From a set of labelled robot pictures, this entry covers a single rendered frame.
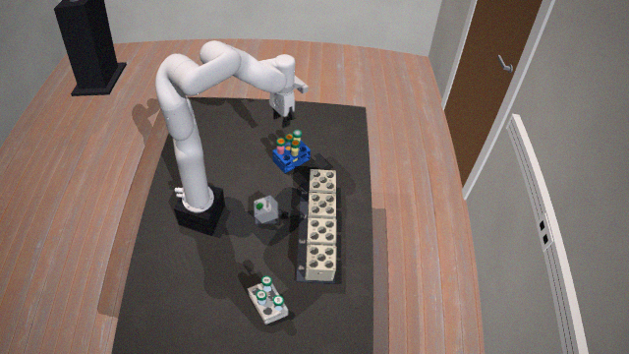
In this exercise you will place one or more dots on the white bucket adapter with five holes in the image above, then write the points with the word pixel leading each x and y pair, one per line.
pixel 327 236
pixel 322 181
pixel 322 206
pixel 316 258

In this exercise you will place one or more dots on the blue tube rack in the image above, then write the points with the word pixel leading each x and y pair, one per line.
pixel 303 156

